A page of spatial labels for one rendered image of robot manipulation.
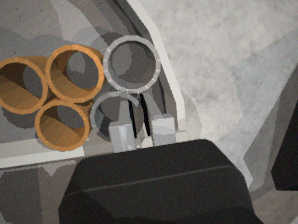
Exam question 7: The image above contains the bronze bushing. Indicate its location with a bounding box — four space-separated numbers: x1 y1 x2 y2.
0 56 57 115
35 97 94 151
45 45 107 103

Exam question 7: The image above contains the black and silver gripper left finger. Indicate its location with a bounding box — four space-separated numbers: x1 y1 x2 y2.
108 97 137 153

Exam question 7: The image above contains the grey metal bushing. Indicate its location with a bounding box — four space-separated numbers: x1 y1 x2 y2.
90 85 144 142
103 35 161 94

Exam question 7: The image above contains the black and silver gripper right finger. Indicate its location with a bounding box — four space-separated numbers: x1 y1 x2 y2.
140 93 176 147

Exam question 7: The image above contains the grey round turntable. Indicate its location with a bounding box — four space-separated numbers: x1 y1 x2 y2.
0 0 187 224

